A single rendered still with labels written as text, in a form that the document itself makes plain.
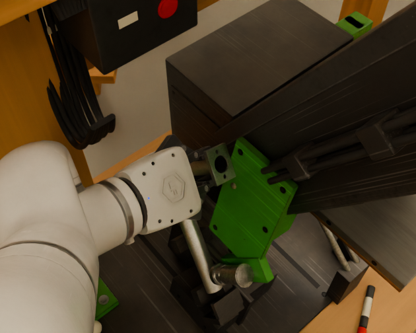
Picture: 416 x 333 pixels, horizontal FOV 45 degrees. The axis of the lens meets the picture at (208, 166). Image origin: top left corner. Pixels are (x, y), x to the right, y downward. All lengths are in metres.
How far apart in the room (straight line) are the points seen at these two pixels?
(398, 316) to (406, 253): 0.24
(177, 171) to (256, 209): 0.15
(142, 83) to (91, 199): 2.05
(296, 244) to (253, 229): 0.30
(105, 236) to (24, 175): 0.15
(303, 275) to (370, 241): 0.24
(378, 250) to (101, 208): 0.44
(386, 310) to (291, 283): 0.18
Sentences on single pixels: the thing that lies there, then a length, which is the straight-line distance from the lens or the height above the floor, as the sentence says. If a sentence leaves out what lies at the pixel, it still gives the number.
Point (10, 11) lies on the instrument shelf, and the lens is 0.58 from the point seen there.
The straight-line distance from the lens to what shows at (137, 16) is 0.70.
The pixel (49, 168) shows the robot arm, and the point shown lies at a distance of 0.51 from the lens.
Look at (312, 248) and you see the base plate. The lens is 1.08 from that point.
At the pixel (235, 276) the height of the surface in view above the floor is 1.09.
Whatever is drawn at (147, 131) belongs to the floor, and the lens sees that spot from 2.42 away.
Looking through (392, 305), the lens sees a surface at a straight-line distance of 1.07.
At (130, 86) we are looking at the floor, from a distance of 2.63.
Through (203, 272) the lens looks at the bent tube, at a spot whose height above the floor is 1.02.
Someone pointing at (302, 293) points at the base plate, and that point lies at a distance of 1.03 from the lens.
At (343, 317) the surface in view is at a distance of 1.03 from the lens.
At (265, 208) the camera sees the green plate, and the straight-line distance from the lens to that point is 0.75.
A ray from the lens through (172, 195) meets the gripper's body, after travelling 0.68.
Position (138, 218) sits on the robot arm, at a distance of 0.64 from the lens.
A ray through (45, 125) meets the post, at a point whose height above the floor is 1.21.
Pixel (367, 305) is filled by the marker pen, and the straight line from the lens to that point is 1.03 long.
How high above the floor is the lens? 1.84
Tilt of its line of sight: 54 degrees down
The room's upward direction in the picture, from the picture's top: straight up
